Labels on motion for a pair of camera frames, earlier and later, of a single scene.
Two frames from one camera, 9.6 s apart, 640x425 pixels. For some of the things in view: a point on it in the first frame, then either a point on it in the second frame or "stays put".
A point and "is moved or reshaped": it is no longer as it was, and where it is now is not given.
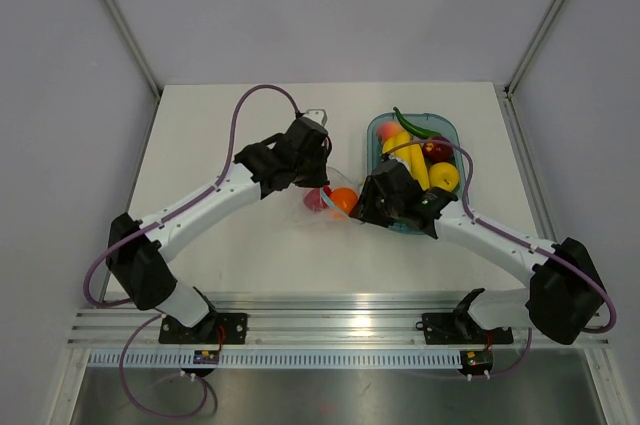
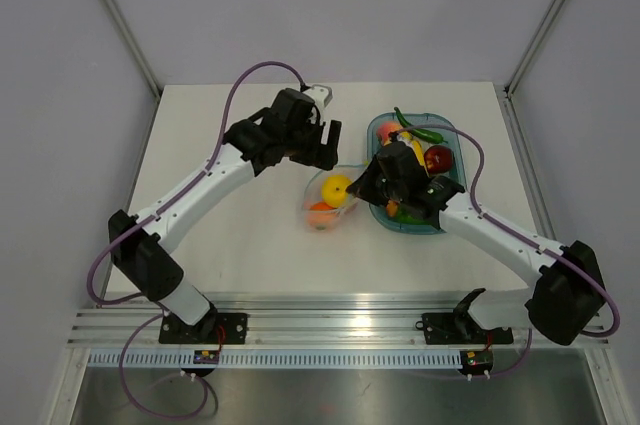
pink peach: [387, 129] stays put
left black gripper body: [311, 172] to [305, 146]
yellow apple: [444, 175] to [334, 190]
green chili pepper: [415, 131] stays put
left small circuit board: [206, 356] stays put
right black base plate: [459, 328] stays put
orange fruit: [345, 198] to [321, 216]
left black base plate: [218, 328] stays put
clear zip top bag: [330, 201] is moved or reshaped
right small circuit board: [476, 362] stays put
